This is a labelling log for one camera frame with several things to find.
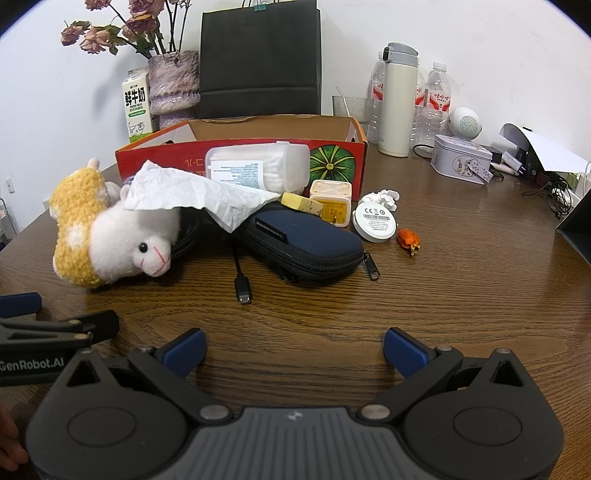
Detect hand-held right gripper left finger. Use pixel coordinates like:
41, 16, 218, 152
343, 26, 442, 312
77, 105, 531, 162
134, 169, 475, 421
55, 327, 232, 426

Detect dark cardboard box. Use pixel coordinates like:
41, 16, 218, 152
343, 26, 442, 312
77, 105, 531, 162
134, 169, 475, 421
555, 191, 591, 268

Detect red cardboard box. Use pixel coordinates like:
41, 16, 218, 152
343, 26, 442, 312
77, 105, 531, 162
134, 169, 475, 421
115, 115, 369, 204

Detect wooden desk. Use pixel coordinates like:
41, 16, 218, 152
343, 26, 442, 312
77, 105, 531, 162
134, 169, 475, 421
0, 117, 591, 480

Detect white printed tin box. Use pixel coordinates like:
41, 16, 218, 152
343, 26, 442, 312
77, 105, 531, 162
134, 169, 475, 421
430, 134, 494, 186

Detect navy zip pouch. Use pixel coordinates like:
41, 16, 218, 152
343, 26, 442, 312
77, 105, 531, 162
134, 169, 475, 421
240, 208, 382, 284

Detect black braided USB cable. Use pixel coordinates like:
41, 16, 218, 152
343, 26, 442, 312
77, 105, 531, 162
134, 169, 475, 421
171, 217, 254, 306

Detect purple glass vase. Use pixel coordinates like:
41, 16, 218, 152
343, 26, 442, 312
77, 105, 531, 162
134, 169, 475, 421
147, 50, 201, 132

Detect black desk device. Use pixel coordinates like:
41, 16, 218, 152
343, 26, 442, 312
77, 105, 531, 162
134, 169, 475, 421
516, 148, 556, 186

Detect white tissue sheet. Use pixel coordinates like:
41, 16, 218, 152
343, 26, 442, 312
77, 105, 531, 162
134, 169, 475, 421
122, 159, 283, 232

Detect cluttered wire rack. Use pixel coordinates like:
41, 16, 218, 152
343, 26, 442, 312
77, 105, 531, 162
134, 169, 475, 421
0, 198, 19, 241

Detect person's left hand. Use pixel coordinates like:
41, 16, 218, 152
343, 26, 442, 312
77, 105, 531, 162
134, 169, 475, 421
0, 404, 29, 468

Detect black cable tangle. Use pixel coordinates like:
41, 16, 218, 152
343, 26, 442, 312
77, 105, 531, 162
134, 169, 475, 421
522, 178, 575, 217

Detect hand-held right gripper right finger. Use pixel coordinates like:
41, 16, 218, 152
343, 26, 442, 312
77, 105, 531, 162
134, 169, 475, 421
359, 327, 528, 426

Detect white thermos bottle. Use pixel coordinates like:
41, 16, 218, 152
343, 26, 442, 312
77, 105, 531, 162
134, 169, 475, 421
378, 42, 420, 158

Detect white green milk carton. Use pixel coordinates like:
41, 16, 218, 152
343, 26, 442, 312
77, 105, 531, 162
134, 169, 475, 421
121, 66, 154, 144

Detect crumpled white tissue ball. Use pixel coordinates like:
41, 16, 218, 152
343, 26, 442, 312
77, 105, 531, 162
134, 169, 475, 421
360, 188, 400, 212

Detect orange dried flower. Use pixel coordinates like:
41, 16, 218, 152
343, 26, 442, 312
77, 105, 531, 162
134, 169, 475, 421
396, 228, 422, 257

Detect white round disc device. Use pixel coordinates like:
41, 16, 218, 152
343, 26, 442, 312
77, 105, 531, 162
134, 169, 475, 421
352, 200, 398, 243

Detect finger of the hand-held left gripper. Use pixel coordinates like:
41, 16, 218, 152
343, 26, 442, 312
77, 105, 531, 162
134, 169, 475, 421
0, 294, 43, 320
0, 310, 121, 354

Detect yellowed wall charger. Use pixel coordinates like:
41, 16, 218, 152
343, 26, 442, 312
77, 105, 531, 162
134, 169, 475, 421
281, 192, 321, 216

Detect clear water bottle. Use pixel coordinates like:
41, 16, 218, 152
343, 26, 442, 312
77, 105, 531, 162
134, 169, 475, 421
367, 58, 389, 146
425, 61, 452, 148
413, 74, 428, 148

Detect white paper sheet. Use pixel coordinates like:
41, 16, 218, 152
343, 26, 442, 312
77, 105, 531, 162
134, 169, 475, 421
499, 122, 588, 174

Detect cream charger with yellow label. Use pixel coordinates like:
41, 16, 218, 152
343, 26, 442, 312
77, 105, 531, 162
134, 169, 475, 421
308, 179, 354, 228

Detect dried rose bouquet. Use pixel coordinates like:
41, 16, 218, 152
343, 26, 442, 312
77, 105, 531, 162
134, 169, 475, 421
60, 0, 195, 60

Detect yellow white plush sheep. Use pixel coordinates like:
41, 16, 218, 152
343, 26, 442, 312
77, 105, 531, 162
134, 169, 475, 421
50, 158, 174, 289

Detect black paper bag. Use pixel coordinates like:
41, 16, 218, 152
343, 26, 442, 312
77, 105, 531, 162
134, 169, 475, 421
198, 0, 322, 121

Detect clear cotton swab box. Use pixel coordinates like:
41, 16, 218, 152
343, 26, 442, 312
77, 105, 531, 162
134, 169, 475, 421
204, 141, 311, 193

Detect white round speaker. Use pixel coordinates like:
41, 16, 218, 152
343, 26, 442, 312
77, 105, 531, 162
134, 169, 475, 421
449, 107, 483, 141

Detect clear glass cup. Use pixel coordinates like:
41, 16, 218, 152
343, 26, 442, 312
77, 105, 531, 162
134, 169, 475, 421
332, 85, 374, 134

